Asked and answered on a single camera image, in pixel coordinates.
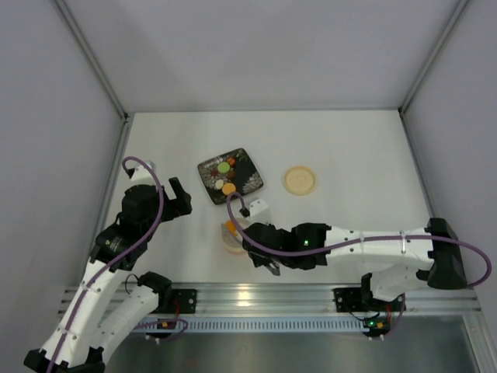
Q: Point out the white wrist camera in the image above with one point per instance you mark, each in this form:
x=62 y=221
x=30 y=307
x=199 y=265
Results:
x=259 y=212
x=141 y=176

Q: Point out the orange fish shaped snack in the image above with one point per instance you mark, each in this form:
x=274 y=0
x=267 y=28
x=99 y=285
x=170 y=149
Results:
x=230 y=227

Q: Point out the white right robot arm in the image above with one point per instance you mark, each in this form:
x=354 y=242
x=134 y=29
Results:
x=320 y=244

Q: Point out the black floral square plate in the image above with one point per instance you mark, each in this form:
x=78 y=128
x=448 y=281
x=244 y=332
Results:
x=247 y=180

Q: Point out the cream round box lid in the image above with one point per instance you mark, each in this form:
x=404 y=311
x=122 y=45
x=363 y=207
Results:
x=300 y=180

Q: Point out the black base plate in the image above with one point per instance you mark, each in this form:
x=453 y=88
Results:
x=178 y=302
x=356 y=300

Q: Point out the grey slotted cable duct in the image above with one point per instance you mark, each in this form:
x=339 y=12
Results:
x=274 y=325

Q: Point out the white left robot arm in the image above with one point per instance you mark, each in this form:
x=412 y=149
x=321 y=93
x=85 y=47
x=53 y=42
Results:
x=85 y=339

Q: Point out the left aluminium frame post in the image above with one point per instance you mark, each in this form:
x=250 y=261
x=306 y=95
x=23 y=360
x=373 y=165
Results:
x=69 y=20

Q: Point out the green round cookie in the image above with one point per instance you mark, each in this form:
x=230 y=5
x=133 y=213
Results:
x=223 y=167

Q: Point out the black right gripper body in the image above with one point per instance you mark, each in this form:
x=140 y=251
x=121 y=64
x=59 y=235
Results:
x=255 y=246

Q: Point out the aluminium mounting rail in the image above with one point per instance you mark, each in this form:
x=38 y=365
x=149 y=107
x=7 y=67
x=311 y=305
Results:
x=309 y=299

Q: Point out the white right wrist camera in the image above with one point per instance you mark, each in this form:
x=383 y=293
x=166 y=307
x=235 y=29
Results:
x=259 y=212

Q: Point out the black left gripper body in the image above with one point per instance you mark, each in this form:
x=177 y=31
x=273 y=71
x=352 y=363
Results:
x=171 y=203

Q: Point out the right aluminium frame post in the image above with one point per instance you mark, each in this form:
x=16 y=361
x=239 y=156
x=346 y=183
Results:
x=431 y=58

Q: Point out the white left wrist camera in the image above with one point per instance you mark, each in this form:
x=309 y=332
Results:
x=141 y=176

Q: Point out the aluminium frame post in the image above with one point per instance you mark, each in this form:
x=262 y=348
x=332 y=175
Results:
x=431 y=58
x=69 y=20

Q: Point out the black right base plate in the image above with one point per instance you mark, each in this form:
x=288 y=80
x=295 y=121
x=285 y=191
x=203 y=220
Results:
x=356 y=300

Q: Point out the red brown sushi snack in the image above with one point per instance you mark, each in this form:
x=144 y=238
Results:
x=231 y=161

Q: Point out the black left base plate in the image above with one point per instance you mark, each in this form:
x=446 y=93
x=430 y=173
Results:
x=178 y=302

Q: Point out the orange round cracker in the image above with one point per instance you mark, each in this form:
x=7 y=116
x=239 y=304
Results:
x=228 y=188

